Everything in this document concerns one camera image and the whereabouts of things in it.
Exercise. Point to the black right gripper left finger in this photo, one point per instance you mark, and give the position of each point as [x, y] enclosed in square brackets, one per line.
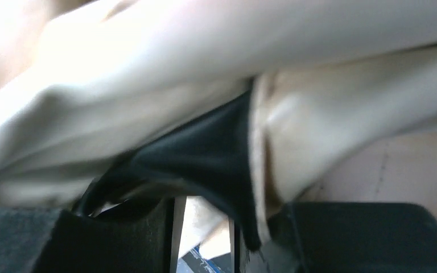
[54, 240]

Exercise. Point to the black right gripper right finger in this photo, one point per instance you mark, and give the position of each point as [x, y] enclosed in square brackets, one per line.
[347, 237]

